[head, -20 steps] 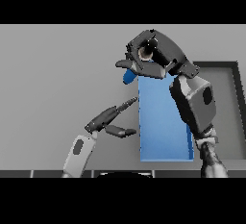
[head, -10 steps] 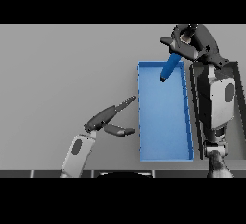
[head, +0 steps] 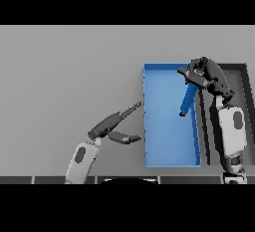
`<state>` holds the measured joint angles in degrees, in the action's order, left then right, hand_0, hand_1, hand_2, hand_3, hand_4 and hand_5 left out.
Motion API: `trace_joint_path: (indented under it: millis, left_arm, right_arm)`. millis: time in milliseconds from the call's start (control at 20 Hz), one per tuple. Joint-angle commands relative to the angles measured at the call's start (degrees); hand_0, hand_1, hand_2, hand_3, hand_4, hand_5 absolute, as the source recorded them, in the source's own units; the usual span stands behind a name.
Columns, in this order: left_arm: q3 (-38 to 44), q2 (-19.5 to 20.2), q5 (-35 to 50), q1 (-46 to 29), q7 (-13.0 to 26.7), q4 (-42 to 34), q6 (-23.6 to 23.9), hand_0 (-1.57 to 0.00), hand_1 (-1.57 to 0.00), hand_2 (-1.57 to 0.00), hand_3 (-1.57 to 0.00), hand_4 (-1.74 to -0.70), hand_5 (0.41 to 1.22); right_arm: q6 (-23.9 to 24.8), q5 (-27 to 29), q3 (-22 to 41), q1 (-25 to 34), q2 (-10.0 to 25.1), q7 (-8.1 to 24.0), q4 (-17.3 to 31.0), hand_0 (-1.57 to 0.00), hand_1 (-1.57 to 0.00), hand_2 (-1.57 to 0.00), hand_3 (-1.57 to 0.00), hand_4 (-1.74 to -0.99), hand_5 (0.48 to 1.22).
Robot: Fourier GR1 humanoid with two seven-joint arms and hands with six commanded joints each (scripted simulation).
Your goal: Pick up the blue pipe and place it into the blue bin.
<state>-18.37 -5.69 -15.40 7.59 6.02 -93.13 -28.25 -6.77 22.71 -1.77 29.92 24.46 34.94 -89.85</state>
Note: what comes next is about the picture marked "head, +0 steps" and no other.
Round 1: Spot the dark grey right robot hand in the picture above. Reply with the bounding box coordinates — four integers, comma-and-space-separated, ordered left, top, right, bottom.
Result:
176, 56, 236, 106

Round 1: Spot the blue pipe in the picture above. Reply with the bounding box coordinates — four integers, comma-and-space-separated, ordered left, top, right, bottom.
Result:
178, 82, 199, 117

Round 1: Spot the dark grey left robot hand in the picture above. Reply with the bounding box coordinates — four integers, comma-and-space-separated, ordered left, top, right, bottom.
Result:
87, 101, 143, 145

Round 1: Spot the blue bin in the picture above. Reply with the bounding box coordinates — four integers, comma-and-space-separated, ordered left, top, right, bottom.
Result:
141, 63, 202, 168

